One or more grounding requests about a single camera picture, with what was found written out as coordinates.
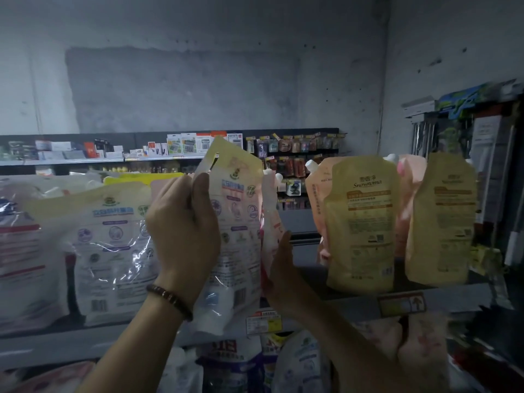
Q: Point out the row of small toiletry boxes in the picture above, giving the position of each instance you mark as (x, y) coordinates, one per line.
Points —
(180, 143)

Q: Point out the hanging mops and brooms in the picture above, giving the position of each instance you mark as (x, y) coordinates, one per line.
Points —
(458, 159)

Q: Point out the person's left forearm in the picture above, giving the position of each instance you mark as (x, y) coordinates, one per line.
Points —
(135, 352)

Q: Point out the person's right forearm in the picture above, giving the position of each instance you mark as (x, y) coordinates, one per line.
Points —
(360, 360)

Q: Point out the yellow Snowroma pouch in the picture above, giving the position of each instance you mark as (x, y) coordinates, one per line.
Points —
(442, 233)
(360, 233)

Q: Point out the dark background shelf unit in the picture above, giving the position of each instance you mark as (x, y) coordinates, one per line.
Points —
(106, 139)

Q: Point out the person's left hand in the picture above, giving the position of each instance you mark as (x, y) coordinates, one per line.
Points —
(184, 233)

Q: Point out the dark aisle shelf unit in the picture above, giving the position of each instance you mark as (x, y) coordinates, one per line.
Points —
(491, 323)

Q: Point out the grey metal shelf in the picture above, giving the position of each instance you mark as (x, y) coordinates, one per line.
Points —
(49, 344)

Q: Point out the row of small bottles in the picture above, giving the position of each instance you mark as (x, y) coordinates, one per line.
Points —
(286, 147)

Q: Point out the small pink white Chaoneng pouches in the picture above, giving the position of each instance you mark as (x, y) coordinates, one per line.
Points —
(57, 379)

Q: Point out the red-framed price tag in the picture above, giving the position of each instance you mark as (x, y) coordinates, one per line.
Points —
(402, 303)
(264, 322)

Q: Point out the purple yellow Liby pouches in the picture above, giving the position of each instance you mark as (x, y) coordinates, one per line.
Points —
(139, 178)

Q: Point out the person's right hand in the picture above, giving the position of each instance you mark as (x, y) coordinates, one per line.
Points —
(286, 286)

